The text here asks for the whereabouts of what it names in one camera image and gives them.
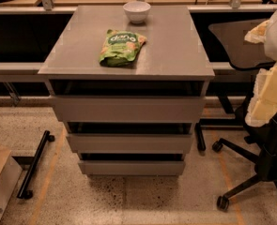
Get grey drawer cabinet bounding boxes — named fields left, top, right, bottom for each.
left=38, top=6, right=214, bottom=162

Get black desk foot right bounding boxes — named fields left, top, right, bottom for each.
left=195, top=123, right=206, bottom=151

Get cardboard box on crate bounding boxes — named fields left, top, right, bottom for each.
left=0, top=131, right=23, bottom=223

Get grey bottom drawer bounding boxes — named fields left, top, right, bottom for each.
left=78, top=160, right=185, bottom=176

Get grey top drawer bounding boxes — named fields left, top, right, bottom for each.
left=50, top=96, right=205, bottom=123

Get white ceramic bowl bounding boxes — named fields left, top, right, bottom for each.
left=123, top=1, right=151, bottom=23

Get grey drawer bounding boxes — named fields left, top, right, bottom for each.
left=67, top=134, right=192, bottom=154
left=78, top=160, right=185, bottom=176
left=50, top=96, right=205, bottom=123

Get grey middle drawer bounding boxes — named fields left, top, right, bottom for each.
left=67, top=134, right=192, bottom=154

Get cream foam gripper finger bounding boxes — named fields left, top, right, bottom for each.
left=245, top=63, right=277, bottom=128

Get green snack bag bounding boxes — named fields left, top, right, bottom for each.
left=99, top=29, right=146, bottom=67

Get black table leg foot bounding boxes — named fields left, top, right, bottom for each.
left=17, top=130, right=55, bottom=200

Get black office chair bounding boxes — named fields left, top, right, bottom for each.
left=212, top=18, right=277, bottom=210

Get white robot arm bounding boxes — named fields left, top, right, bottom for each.
left=244, top=10, right=277, bottom=128

